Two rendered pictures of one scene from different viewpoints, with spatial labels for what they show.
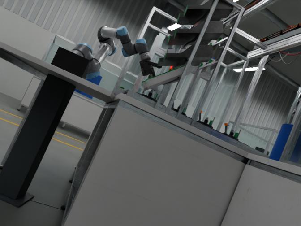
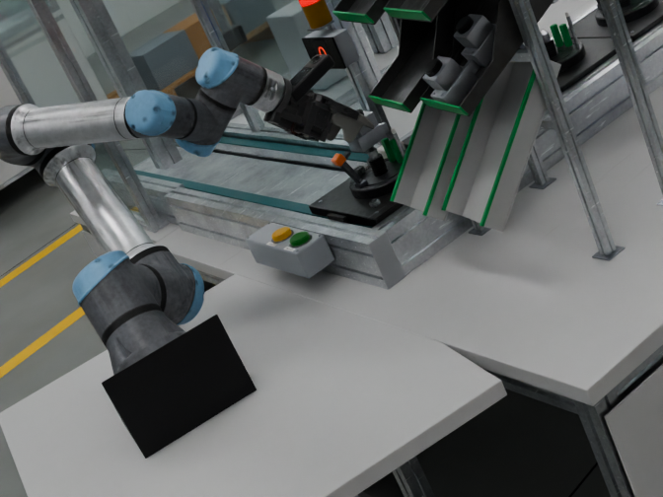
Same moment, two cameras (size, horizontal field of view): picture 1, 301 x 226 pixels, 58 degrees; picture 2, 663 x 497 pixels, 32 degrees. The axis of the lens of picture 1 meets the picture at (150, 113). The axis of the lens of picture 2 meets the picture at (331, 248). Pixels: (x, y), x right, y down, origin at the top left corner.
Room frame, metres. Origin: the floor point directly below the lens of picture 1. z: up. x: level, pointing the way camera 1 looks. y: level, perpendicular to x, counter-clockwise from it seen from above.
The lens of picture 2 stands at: (0.02, 0.73, 1.79)
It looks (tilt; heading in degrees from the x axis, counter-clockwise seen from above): 23 degrees down; 346
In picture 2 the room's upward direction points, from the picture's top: 25 degrees counter-clockwise
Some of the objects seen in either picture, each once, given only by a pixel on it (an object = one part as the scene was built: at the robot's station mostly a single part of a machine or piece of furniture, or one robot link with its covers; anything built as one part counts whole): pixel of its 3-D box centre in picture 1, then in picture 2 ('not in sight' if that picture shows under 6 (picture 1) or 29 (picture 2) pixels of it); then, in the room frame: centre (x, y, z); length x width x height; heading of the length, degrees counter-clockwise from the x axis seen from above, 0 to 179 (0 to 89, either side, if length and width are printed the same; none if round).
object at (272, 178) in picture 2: not in sight; (326, 186); (2.36, 0.09, 0.91); 0.84 x 0.28 x 0.10; 11
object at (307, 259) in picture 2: (118, 93); (288, 248); (2.11, 0.29, 0.93); 0.21 x 0.07 x 0.06; 11
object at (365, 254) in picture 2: (122, 98); (269, 228); (2.31, 0.26, 0.91); 0.89 x 0.06 x 0.11; 11
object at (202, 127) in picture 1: (199, 132); (556, 92); (2.16, -0.41, 0.91); 1.24 x 0.33 x 0.10; 101
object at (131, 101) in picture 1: (191, 137); (554, 126); (2.15, -0.38, 0.84); 1.50 x 1.41 x 0.03; 11
